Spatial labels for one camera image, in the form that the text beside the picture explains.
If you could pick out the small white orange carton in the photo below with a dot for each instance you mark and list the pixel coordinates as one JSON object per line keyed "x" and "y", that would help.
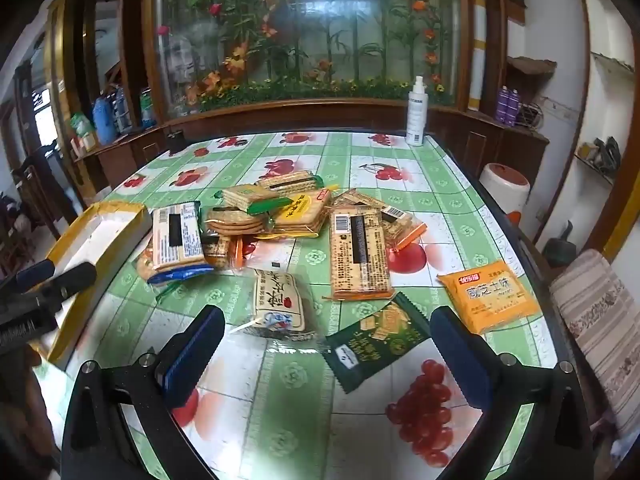
{"x": 87, "y": 142}

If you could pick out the orange snack packet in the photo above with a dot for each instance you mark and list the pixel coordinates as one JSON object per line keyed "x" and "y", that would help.
{"x": 487, "y": 300}

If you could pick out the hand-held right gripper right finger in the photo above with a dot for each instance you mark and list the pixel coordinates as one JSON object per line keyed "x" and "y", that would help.
{"x": 457, "y": 360}

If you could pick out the dark wooden chair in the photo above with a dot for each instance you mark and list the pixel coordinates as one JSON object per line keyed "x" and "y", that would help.
{"x": 42, "y": 195}

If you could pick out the white spray bottle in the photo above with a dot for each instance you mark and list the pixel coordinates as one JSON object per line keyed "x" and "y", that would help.
{"x": 416, "y": 115}

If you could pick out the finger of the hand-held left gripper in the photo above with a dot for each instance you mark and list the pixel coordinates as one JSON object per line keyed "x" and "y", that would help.
{"x": 70, "y": 281}
{"x": 32, "y": 273}

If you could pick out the wooden cabinet with flower display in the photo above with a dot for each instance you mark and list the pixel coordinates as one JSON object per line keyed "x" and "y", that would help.
{"x": 300, "y": 35}

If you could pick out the green snack bag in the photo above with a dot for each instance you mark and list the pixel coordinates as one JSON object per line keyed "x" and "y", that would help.
{"x": 80, "y": 124}

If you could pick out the green-label square cracker packet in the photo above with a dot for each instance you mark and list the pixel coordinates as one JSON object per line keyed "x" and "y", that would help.
{"x": 250, "y": 197}

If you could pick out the white bucket red lid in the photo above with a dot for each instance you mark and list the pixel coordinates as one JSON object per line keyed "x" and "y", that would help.
{"x": 504, "y": 192}

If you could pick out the yellow-label cracker packet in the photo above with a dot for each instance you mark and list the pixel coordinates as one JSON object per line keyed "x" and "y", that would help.
{"x": 300, "y": 215}

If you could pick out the purple spray can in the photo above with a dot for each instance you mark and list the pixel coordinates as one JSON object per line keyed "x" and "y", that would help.
{"x": 513, "y": 107}
{"x": 501, "y": 105}

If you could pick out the white roll yellow stripes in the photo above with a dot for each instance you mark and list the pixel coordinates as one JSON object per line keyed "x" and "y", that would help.
{"x": 477, "y": 50}

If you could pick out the striped seat cushion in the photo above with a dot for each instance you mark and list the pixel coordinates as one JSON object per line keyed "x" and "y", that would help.
{"x": 600, "y": 330}

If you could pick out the clear cracker packet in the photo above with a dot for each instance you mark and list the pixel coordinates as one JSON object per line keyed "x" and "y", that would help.
{"x": 361, "y": 199}
{"x": 402, "y": 225}

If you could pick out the black round jar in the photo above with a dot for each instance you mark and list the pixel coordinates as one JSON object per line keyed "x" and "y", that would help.
{"x": 176, "y": 143}

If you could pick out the yellow rimmed tray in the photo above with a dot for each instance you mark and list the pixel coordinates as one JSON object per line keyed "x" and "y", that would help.
{"x": 95, "y": 240}

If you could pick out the green-edged black-striped cracker packet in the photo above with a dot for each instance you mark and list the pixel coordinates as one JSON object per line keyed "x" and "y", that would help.
{"x": 290, "y": 181}

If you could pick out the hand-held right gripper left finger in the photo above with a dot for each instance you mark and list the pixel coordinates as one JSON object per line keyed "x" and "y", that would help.
{"x": 195, "y": 360}

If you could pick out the white calligraphy-print snack packet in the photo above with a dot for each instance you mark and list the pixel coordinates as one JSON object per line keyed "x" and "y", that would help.
{"x": 277, "y": 300}

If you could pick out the blue thermos jug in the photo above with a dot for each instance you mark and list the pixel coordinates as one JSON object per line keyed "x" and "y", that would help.
{"x": 103, "y": 120}

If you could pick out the long orange-edged cracker packet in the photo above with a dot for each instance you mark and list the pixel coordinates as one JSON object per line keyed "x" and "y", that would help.
{"x": 360, "y": 260}

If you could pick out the dark green snack packet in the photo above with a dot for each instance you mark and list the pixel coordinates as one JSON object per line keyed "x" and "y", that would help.
{"x": 375, "y": 347}

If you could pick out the clutter on wall shelf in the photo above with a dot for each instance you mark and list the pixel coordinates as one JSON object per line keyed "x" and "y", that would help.
{"x": 600, "y": 155}

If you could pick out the person's left forearm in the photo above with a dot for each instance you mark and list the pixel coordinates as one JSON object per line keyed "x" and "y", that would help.
{"x": 22, "y": 420}

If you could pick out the dark kettle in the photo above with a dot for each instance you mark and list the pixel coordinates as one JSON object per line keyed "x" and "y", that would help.
{"x": 560, "y": 250}

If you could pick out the blue-edged cracker packet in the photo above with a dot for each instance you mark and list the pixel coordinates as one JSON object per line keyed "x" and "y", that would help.
{"x": 175, "y": 240}

